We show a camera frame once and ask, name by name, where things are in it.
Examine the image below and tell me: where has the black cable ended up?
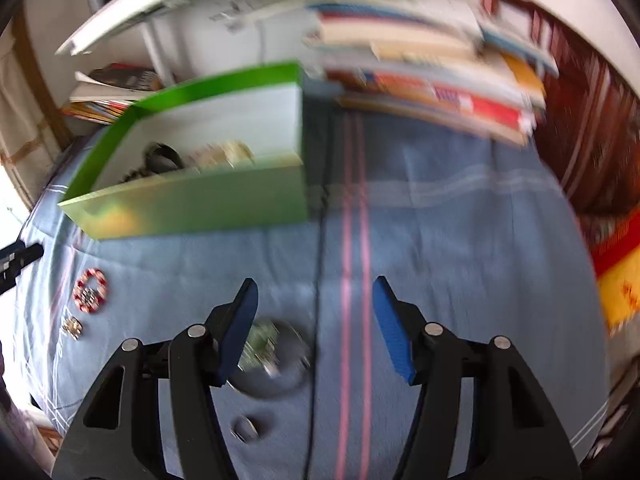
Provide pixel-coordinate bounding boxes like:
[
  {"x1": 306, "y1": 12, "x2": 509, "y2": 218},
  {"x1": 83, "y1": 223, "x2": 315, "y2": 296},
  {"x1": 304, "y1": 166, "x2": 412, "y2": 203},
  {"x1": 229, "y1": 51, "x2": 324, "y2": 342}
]
[{"x1": 301, "y1": 102, "x2": 335, "y2": 480}]

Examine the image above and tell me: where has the small silver ring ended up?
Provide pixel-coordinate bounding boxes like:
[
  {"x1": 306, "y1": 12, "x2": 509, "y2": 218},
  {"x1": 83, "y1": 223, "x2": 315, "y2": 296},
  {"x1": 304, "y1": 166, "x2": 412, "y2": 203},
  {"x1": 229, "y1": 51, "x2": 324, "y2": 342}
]
[{"x1": 231, "y1": 415, "x2": 260, "y2": 442}]

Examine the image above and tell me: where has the dark cover book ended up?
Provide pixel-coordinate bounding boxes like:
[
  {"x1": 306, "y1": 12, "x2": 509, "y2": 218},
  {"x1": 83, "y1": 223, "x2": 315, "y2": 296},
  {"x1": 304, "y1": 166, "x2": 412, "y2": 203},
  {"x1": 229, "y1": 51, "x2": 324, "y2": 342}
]
[{"x1": 75, "y1": 62, "x2": 163, "y2": 95}]

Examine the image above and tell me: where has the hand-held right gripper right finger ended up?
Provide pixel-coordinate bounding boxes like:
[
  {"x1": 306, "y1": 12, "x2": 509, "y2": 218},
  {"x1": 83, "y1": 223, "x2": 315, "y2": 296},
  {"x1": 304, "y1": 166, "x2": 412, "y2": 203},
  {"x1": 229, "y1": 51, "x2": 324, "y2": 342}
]
[{"x1": 372, "y1": 275, "x2": 584, "y2": 480}]

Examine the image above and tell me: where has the red beaded bracelet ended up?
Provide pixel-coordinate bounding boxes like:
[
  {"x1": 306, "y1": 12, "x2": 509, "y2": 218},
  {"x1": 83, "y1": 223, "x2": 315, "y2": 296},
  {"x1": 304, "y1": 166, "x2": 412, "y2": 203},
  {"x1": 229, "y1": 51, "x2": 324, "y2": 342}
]
[{"x1": 72, "y1": 268, "x2": 109, "y2": 314}]

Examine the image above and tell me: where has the white shelf board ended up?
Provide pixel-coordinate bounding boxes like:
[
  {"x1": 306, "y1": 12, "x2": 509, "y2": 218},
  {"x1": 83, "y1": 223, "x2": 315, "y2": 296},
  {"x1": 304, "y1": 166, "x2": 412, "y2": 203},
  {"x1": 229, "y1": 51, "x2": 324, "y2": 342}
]
[{"x1": 55, "y1": 0, "x2": 237, "y2": 57}]

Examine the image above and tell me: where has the orange striped book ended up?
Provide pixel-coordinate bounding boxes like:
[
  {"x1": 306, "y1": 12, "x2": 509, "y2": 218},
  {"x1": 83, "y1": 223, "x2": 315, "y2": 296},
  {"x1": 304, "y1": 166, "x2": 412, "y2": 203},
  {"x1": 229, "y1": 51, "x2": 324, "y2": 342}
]
[{"x1": 61, "y1": 100, "x2": 136, "y2": 126}]

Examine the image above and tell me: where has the black bangle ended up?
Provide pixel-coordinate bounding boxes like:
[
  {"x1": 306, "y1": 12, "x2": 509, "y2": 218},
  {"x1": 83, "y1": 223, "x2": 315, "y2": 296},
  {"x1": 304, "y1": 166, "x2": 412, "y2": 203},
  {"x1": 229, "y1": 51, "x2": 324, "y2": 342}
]
[{"x1": 144, "y1": 143, "x2": 184, "y2": 174}]

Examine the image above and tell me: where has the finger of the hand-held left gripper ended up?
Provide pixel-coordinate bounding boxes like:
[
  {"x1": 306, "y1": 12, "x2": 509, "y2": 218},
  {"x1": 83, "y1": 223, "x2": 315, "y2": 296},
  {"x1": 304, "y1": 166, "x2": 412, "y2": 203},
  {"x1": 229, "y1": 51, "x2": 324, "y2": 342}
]
[{"x1": 0, "y1": 241, "x2": 44, "y2": 295}]

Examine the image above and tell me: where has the blue striped cloth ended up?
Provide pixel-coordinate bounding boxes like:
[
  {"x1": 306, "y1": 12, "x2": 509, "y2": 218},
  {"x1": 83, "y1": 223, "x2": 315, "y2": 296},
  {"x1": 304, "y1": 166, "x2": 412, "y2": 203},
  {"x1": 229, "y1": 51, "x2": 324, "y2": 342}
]
[{"x1": 12, "y1": 102, "x2": 613, "y2": 480}]

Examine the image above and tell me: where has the green and silver pendant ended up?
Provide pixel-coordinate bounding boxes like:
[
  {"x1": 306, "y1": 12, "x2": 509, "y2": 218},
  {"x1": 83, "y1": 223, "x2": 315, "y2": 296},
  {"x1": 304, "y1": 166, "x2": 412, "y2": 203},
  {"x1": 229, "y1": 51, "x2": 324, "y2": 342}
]
[{"x1": 237, "y1": 321, "x2": 312, "y2": 378}]

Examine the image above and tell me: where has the stack of books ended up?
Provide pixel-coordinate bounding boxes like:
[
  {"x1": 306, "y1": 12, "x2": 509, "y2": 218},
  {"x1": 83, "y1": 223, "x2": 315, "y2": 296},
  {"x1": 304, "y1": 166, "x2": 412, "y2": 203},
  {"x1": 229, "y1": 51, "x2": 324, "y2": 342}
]
[{"x1": 301, "y1": 0, "x2": 561, "y2": 149}]

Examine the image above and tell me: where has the green cardboard box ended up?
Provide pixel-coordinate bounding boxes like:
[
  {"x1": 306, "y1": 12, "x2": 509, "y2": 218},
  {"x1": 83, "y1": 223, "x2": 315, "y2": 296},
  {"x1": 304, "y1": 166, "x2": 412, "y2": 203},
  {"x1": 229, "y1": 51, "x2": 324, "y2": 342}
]
[{"x1": 57, "y1": 61, "x2": 311, "y2": 240}]

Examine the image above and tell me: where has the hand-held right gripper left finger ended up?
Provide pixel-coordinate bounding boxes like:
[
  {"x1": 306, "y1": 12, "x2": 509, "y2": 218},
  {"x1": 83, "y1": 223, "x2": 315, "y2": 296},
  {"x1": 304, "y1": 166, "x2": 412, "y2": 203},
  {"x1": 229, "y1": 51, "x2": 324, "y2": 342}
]
[{"x1": 51, "y1": 277, "x2": 259, "y2": 480}]

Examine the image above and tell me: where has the gold jewelry piece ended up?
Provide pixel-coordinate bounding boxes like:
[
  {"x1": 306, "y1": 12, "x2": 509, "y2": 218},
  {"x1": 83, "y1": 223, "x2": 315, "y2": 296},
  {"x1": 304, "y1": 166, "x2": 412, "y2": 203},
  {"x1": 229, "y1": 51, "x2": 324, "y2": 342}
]
[{"x1": 192, "y1": 141, "x2": 256, "y2": 170}]

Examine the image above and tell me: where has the red and yellow cloth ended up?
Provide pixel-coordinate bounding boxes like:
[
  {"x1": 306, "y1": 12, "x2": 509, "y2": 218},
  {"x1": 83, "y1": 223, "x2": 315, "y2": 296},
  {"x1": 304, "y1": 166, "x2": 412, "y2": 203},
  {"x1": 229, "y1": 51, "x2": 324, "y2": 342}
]
[{"x1": 582, "y1": 210, "x2": 640, "y2": 336}]

